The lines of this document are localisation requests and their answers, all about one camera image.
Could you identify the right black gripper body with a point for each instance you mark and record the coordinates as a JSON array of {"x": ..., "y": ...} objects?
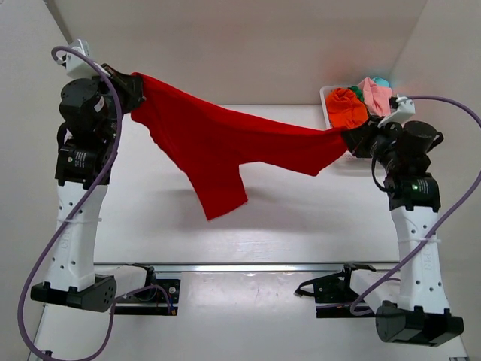
[{"x": 372, "y": 136}]

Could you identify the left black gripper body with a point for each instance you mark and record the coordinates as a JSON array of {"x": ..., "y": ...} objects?
[{"x": 128, "y": 88}]

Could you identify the red t-shirt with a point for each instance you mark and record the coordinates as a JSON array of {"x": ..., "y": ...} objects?
[{"x": 209, "y": 143}]

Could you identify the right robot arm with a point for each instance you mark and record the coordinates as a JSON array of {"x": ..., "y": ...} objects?
[{"x": 409, "y": 302}]

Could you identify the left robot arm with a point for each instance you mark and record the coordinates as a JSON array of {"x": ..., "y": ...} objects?
[{"x": 92, "y": 107}]

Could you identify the orange t-shirt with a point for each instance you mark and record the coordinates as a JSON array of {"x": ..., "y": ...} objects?
[{"x": 344, "y": 109}]

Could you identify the pink t-shirt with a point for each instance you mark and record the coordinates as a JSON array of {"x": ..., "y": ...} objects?
[{"x": 376, "y": 97}]

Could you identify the green t-shirt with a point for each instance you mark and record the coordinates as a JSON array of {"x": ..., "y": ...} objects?
[{"x": 358, "y": 93}]

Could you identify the light blue t-shirt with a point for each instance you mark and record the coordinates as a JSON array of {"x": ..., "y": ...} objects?
[{"x": 381, "y": 81}]

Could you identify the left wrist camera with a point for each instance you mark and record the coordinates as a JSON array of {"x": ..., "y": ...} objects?
[{"x": 71, "y": 59}]

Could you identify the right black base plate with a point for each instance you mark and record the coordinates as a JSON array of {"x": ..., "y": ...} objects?
[{"x": 333, "y": 299}]

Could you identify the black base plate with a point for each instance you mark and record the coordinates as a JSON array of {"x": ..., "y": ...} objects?
[
  {"x": 152, "y": 302},
  {"x": 333, "y": 299}
]

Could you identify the aluminium table rail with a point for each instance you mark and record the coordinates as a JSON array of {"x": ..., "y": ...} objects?
[{"x": 247, "y": 267}]

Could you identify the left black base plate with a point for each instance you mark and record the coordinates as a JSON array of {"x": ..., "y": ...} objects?
[{"x": 152, "y": 302}]

